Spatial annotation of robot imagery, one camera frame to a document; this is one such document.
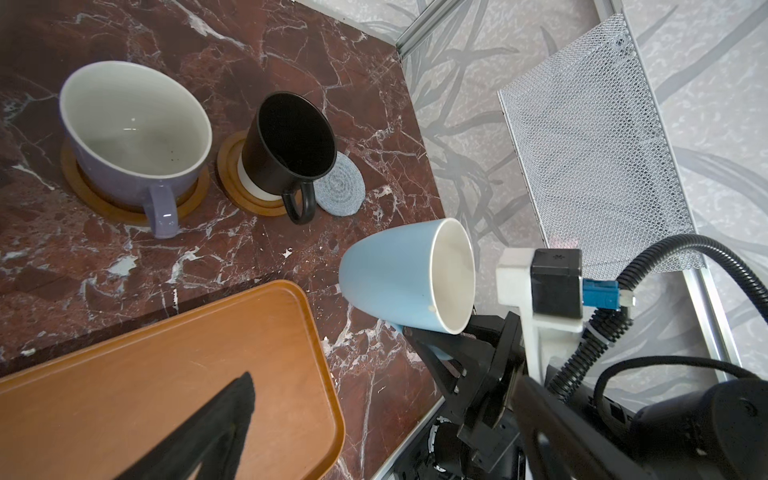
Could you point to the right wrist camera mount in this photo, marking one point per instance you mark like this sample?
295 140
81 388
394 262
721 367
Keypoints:
548 290

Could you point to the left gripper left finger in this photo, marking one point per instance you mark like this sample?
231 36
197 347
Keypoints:
209 444

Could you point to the orange brown tray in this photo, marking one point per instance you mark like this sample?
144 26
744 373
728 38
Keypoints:
92 413

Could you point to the purple mug white inside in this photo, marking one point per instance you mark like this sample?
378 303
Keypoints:
138 135

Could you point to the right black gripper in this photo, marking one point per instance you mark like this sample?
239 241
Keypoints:
483 443

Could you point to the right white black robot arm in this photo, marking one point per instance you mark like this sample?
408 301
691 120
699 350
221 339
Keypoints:
716 433

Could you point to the black mug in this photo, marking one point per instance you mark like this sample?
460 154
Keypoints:
289 145

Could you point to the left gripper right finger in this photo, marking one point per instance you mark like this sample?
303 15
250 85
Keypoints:
558 444

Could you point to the wooden round coaster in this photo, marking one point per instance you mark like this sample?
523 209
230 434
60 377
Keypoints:
115 211
227 160

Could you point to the grey round coaster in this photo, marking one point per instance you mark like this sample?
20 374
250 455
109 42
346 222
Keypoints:
341 191

